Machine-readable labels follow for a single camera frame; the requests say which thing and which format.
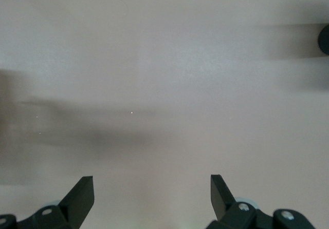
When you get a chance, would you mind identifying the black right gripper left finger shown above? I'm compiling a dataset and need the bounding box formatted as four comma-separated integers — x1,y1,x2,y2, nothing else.
19,175,95,229

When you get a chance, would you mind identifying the brown table cover sheet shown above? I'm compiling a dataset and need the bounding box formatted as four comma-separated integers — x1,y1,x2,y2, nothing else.
0,0,329,229

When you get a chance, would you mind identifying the black ribbed round object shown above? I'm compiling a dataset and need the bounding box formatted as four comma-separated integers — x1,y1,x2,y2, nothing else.
318,25,329,55

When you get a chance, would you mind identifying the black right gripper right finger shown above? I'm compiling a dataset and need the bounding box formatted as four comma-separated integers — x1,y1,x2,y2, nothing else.
208,174,275,229

